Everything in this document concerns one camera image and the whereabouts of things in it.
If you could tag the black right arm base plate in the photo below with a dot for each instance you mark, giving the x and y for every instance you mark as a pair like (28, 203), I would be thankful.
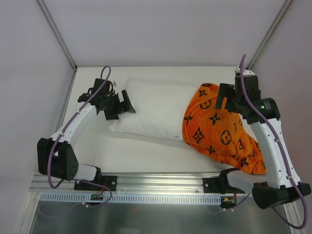
(217, 185)

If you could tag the white pillow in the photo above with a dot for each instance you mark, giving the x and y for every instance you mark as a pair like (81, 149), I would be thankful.
(159, 109)

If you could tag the orange patterned plush pillowcase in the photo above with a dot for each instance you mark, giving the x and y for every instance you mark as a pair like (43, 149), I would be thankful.
(219, 134)

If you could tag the aluminium right frame post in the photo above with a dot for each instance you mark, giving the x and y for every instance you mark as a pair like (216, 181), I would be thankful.
(270, 32)

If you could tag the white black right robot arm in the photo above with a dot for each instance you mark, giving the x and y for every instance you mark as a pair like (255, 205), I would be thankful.
(281, 183)

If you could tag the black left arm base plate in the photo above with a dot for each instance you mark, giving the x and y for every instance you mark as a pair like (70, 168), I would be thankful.
(110, 181)

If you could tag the aluminium frame post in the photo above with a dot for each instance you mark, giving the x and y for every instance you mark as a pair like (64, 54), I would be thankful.
(51, 22)
(270, 32)

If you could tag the white slotted cable duct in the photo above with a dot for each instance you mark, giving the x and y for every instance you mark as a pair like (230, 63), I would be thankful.
(138, 199)

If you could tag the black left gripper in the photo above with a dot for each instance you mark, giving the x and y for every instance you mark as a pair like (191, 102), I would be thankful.
(115, 107)

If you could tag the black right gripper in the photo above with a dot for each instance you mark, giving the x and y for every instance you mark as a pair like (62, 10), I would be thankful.
(230, 96)

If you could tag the aluminium front rail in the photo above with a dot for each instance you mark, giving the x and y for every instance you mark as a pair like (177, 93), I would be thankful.
(138, 183)

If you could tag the aluminium left frame post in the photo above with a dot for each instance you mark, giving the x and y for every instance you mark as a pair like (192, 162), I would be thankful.
(51, 22)

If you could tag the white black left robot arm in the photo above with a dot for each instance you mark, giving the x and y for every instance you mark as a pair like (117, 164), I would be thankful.
(56, 156)

